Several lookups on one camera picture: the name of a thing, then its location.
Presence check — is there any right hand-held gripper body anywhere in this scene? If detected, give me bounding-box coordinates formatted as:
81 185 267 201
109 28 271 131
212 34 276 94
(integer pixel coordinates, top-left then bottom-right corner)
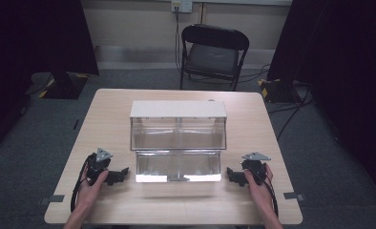
240 151 272 186

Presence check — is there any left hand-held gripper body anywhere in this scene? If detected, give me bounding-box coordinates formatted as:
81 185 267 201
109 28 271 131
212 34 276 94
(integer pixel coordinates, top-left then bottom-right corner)
86 147 115 186

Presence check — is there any person's right hand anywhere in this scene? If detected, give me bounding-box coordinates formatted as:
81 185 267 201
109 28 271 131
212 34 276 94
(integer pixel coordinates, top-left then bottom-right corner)
243 163 275 213

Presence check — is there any person's left hand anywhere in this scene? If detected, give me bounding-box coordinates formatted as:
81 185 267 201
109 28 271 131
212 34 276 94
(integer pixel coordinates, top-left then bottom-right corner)
75 164 110 209

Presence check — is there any grey tape strip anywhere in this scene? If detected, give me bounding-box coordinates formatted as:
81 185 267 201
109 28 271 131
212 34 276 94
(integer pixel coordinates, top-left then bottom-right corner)
282 191 306 202
39 194 66 205

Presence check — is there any clear plastic drawer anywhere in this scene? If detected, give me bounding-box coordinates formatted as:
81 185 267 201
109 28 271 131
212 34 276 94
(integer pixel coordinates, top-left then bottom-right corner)
134 149 223 184

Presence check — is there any black stand base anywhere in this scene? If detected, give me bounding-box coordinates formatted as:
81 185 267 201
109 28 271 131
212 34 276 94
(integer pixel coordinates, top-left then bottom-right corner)
38 72 90 100
257 77 303 104

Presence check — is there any white clear drawer cabinet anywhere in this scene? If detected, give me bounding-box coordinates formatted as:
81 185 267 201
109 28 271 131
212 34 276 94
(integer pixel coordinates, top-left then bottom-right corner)
129 99 228 152

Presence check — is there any black folding chair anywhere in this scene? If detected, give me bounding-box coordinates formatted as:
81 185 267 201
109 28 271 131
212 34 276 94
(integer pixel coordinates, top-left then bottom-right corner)
178 23 251 93

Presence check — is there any dark curtain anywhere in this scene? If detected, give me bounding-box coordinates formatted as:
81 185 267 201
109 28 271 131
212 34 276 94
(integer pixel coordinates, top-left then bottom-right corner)
266 0 376 206

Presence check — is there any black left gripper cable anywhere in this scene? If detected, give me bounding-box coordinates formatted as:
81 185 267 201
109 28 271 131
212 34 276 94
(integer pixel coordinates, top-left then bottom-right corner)
70 155 94 214

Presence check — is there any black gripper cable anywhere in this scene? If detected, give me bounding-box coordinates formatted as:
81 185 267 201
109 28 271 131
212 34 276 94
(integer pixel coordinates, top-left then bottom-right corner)
70 155 94 214
261 171 280 218

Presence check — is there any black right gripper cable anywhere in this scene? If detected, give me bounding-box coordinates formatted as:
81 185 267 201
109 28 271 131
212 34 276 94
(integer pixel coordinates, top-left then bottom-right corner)
261 171 280 218

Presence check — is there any black floor cable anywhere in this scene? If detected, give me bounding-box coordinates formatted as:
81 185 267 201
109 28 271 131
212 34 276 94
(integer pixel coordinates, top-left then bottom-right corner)
267 90 315 141
238 63 272 84

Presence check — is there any black wall socket cable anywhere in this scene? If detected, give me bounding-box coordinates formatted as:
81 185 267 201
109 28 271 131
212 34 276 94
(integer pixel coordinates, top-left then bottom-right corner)
174 7 183 73

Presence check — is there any white wall socket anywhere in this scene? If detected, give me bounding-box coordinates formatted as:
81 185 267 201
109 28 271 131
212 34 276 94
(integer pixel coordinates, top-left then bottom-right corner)
171 0 194 14

